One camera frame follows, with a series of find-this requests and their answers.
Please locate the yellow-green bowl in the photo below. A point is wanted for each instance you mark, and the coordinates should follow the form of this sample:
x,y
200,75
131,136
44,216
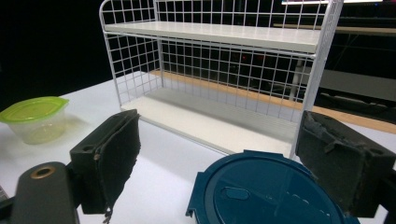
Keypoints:
x,y
34,109

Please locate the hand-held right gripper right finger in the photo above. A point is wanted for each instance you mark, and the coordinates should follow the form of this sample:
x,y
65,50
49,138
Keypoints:
x,y
345,161

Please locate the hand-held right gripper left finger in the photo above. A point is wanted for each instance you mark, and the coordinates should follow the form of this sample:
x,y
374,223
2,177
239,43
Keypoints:
x,y
109,161

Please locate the blue lid round container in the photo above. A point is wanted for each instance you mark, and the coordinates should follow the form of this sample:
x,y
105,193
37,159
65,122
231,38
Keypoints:
x,y
264,193

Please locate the wooden table board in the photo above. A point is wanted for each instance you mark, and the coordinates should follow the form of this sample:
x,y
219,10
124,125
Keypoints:
x,y
358,119

